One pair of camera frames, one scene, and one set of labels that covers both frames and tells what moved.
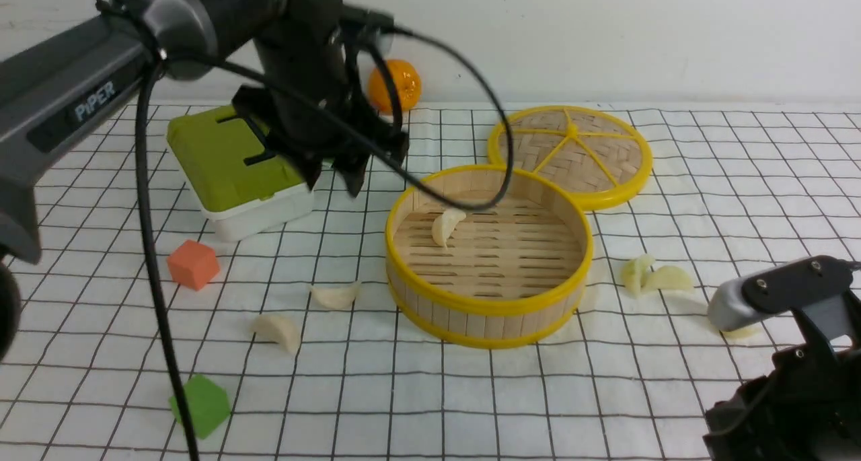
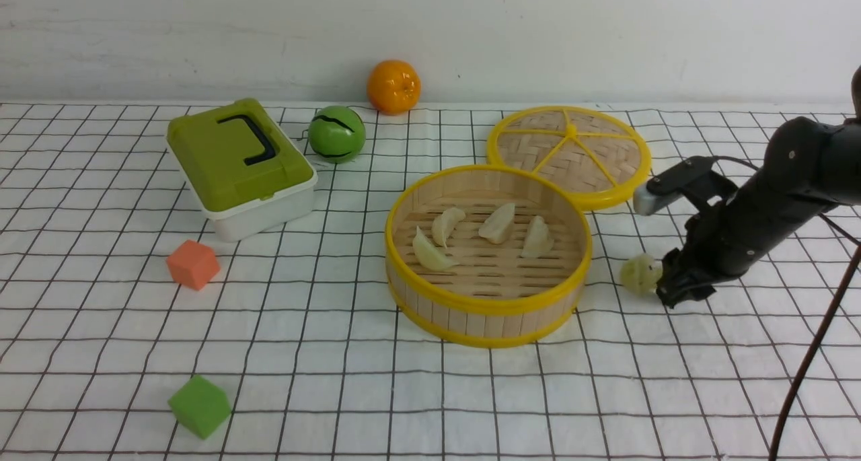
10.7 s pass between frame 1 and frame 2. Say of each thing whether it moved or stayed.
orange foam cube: stayed
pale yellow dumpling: moved
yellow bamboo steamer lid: stayed
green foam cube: stayed
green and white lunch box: stayed
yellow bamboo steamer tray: stayed
